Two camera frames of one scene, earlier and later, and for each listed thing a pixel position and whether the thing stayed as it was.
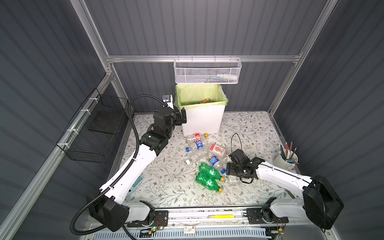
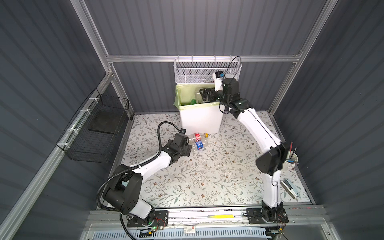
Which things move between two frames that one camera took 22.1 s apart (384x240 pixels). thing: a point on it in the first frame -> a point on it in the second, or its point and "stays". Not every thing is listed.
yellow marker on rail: (222, 216) stays
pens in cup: (288, 155) stays
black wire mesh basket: (92, 134) stays
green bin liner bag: (193, 95) stays
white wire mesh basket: (207, 71) stays
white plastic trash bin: (207, 119) stays
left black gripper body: (177, 121) -> (185, 151)
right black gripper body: (233, 170) -> (214, 96)
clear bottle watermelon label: (217, 149) -> (198, 97)
